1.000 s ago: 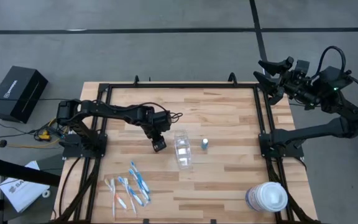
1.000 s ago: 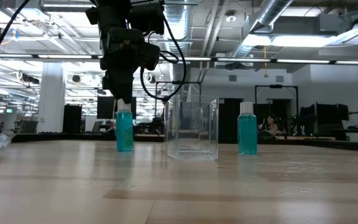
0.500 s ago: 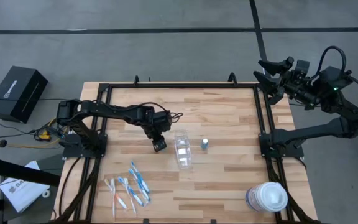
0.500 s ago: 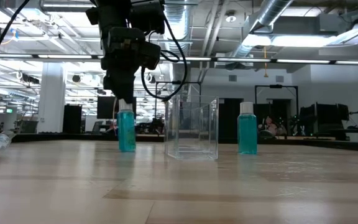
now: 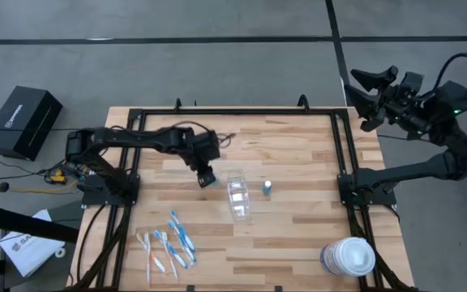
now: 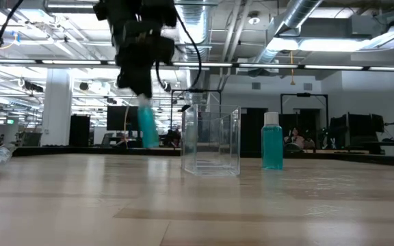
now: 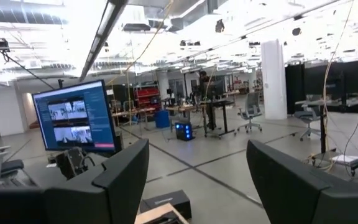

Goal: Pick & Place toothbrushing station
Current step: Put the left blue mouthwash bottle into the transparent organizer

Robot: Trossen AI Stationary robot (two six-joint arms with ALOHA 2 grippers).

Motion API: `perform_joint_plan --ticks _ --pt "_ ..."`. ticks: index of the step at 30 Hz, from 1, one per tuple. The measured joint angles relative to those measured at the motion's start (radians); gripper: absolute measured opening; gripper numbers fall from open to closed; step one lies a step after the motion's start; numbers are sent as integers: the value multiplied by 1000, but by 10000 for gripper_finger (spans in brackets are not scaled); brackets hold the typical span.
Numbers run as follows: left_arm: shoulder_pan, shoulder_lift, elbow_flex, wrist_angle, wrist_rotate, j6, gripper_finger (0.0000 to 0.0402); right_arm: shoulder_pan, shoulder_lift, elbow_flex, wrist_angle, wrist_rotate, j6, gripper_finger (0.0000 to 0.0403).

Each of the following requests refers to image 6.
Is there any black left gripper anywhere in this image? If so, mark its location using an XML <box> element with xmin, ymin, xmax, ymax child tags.
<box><xmin>113</xmin><ymin>20</ymin><xmax>166</xmax><ymax>99</ymax></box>

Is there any teal mouthwash bottle white cap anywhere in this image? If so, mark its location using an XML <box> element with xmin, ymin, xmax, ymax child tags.
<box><xmin>261</xmin><ymin>111</ymin><xmax>284</xmax><ymax>171</ymax></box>
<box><xmin>137</xmin><ymin>95</ymin><xmax>160</xmax><ymax>149</ymax></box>

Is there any clear acrylic organizer box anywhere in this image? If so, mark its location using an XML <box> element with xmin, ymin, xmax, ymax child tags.
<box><xmin>181</xmin><ymin>104</ymin><xmax>242</xmax><ymax>177</ymax></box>

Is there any black background robot station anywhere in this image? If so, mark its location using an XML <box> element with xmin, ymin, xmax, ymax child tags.
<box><xmin>328</xmin><ymin>112</ymin><xmax>394</xmax><ymax>155</ymax></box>

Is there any black background monitor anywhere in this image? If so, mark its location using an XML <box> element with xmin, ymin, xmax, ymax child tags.
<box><xmin>106</xmin><ymin>105</ymin><xmax>140</xmax><ymax>132</ymax></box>

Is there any black background cabinet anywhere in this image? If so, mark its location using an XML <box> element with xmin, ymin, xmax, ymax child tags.
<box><xmin>68</xmin><ymin>114</ymin><xmax>92</xmax><ymax>147</ymax></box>

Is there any white room pillar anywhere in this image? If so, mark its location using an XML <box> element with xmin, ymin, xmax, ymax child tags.
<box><xmin>40</xmin><ymin>68</ymin><xmax>73</xmax><ymax>147</ymax></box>

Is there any grey office chair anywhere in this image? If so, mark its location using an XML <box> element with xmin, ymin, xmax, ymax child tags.
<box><xmin>18</xmin><ymin>131</ymin><xmax>43</xmax><ymax>148</ymax></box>

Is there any round ceiling fixture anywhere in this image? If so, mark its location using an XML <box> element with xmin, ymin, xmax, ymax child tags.
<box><xmin>247</xmin><ymin>11</ymin><xmax>262</xmax><ymax>26</ymax></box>

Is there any long ceiling light strip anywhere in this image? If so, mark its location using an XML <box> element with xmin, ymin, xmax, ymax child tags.
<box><xmin>0</xmin><ymin>58</ymin><xmax>394</xmax><ymax>72</ymax></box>

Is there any seated person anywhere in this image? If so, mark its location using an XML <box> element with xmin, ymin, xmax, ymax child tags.
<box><xmin>283</xmin><ymin>126</ymin><xmax>317</xmax><ymax>152</ymax></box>

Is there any black metal frame stand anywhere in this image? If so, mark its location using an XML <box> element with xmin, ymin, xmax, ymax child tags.
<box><xmin>280</xmin><ymin>92</ymin><xmax>330</xmax><ymax>137</ymax></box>
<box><xmin>170</xmin><ymin>89</ymin><xmax>223</xmax><ymax>133</ymax></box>

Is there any black table frame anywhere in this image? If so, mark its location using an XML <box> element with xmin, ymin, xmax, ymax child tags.
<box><xmin>11</xmin><ymin>146</ymin><xmax>394</xmax><ymax>168</ymax></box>

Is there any silver ribbed ventilation duct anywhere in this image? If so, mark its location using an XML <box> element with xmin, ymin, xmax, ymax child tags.
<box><xmin>174</xmin><ymin>0</ymin><xmax>213</xmax><ymax>107</ymax></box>

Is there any yellow hanging cord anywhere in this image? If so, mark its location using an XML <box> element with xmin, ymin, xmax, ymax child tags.
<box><xmin>289</xmin><ymin>50</ymin><xmax>296</xmax><ymax>86</ymax></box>

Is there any silver slanted ventilation duct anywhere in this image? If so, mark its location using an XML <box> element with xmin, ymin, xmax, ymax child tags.
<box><xmin>251</xmin><ymin>0</ymin><xmax>324</xmax><ymax>66</ymax></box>

